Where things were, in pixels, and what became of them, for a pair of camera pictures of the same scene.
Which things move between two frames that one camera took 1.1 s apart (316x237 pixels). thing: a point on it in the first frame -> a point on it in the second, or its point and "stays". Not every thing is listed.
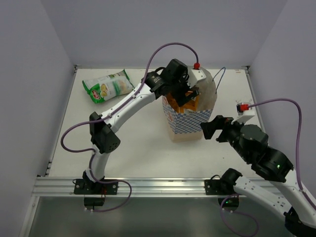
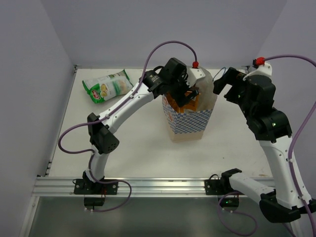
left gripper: [182, 87] stays
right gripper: [219, 122] -> [238, 81]
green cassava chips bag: [108, 86] stays
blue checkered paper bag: [187, 126] stays
